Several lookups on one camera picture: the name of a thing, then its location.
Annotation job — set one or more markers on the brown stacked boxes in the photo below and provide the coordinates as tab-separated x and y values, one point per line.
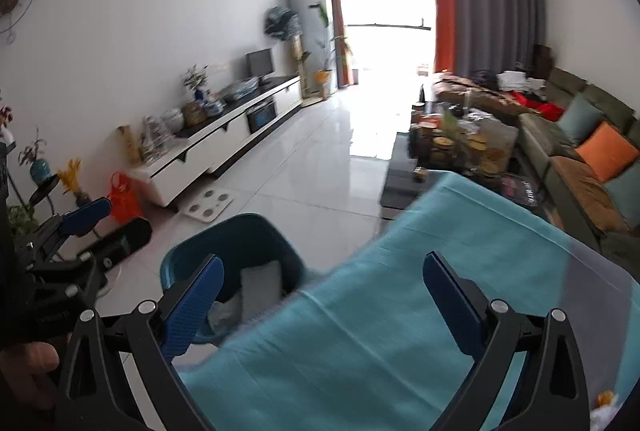
543	58

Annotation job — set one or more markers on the red cloth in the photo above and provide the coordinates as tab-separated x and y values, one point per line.
545	108

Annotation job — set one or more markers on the teal trash bin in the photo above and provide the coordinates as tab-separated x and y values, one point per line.
250	236

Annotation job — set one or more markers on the plant in teal vase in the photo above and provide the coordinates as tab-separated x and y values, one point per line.
39	170

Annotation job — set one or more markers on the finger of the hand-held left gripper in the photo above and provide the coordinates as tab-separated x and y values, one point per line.
85	216

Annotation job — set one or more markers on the tall potted plant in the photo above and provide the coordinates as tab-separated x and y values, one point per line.
325	61

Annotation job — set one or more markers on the large blue-grey cushion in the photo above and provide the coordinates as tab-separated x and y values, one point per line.
625	191

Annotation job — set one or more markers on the brown sofa seat cover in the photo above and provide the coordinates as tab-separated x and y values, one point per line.
580	196

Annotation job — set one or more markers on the black box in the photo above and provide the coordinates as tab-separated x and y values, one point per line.
130	236

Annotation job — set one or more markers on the yellow flowers in vase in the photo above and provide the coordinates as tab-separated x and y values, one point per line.
72	176

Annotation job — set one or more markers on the wall fan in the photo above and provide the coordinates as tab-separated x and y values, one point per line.
15	6

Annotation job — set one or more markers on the orange curtain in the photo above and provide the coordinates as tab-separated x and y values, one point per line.
442	11

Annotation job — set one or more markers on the green corner sofa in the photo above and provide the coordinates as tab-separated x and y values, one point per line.
535	136

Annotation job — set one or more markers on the person's left hand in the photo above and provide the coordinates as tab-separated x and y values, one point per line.
25	361

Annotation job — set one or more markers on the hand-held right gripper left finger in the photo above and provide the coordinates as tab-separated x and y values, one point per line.
195	306

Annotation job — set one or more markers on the covered standing fan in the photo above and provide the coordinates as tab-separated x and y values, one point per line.
281	23

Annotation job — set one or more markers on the white bathroom scale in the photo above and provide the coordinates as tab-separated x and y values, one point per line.
210	206

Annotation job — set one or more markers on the grey-white paper scrap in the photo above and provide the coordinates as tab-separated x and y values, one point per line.
260	286

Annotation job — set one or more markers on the white clothes pile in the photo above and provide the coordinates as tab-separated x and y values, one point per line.
517	81

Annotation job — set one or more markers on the small blue-grey cushion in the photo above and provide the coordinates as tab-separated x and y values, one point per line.
580	118

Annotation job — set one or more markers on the black bottle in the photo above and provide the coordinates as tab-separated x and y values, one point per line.
422	95

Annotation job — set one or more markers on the small plant in patterned vase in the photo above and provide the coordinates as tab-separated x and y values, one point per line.
196	81

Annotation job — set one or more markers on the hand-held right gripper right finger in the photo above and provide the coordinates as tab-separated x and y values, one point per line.
450	306

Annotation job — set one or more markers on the cluttered coffee table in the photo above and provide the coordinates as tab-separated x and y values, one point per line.
450	146

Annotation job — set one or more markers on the grey curtain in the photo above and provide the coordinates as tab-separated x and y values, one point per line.
500	11

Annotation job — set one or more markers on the striped grey-red curtain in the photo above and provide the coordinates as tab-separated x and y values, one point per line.
335	11

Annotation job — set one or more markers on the teal printed tablecloth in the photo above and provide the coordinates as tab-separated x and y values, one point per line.
375	336

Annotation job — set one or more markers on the balcony window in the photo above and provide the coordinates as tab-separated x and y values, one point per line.
385	11

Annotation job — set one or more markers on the white TV cabinet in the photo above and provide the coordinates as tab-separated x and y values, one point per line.
235	121

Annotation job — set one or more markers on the orange plastic bag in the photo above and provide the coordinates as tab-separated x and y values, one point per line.
125	201

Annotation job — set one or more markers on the white standing air conditioner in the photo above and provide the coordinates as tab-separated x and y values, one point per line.
305	26

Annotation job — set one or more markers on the black monitor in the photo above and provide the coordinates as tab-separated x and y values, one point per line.
259	63

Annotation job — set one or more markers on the orange cushion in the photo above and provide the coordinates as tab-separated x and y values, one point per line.
605	151

